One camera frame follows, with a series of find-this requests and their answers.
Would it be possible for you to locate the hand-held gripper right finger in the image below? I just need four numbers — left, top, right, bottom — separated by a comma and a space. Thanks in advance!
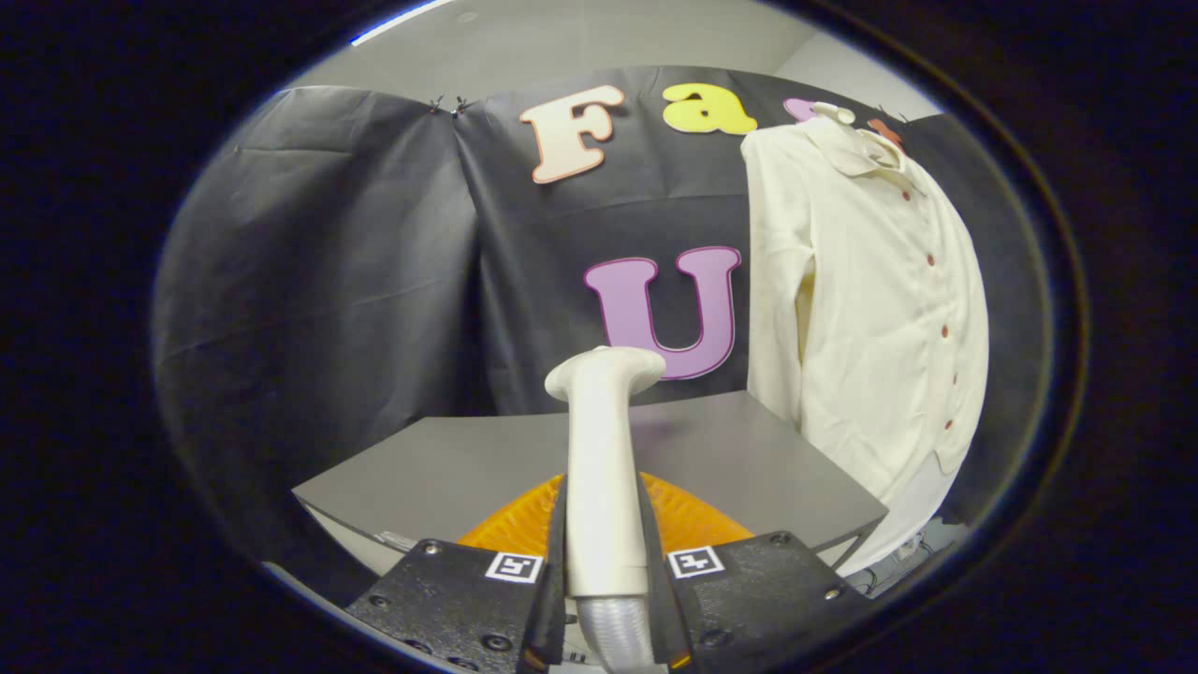
638, 471, 876, 673

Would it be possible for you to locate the white clothes hanger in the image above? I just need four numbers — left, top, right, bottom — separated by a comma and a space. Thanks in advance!
810, 101, 904, 155

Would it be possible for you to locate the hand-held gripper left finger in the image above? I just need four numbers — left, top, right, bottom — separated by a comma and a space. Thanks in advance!
346, 473, 569, 674

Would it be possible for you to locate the ceiling light panel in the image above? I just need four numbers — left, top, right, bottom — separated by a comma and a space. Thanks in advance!
351, 0, 455, 46

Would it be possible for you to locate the cream button shirt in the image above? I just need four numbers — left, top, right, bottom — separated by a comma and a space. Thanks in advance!
741, 112, 991, 502

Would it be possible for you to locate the grey cabinet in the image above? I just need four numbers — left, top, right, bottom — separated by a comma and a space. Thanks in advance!
292, 390, 888, 586

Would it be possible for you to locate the white board behind shirt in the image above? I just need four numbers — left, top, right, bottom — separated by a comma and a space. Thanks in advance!
838, 449, 960, 574

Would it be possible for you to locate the black backdrop cloth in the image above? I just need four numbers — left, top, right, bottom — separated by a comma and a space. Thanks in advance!
153, 66, 1054, 581

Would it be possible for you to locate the white garment steamer with hose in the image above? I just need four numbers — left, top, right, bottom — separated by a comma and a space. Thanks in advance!
545, 345, 667, 674

